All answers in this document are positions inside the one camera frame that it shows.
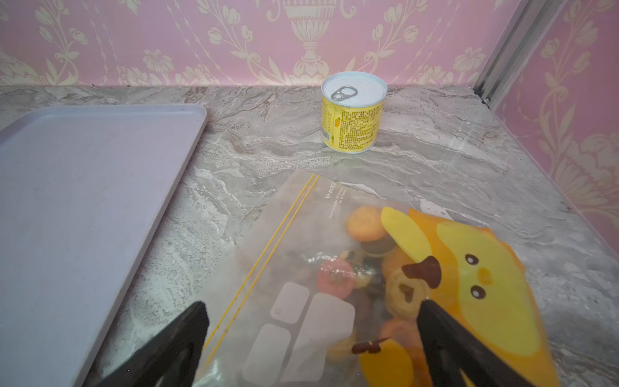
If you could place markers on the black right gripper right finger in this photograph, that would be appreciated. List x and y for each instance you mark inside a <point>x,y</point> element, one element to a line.
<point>454,355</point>

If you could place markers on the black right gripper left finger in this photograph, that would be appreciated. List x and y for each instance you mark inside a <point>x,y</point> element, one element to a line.
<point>170,358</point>

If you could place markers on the ziploc bag with yellow chick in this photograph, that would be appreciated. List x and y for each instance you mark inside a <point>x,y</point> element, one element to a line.
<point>328,283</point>

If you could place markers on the lilac plastic tray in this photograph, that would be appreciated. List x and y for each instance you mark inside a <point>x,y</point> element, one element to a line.
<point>83,190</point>

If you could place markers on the yellow tin can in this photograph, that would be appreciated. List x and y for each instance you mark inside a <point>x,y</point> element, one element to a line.
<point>352,108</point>

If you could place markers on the aluminium frame post right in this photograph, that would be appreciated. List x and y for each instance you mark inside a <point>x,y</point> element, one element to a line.
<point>527,27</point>

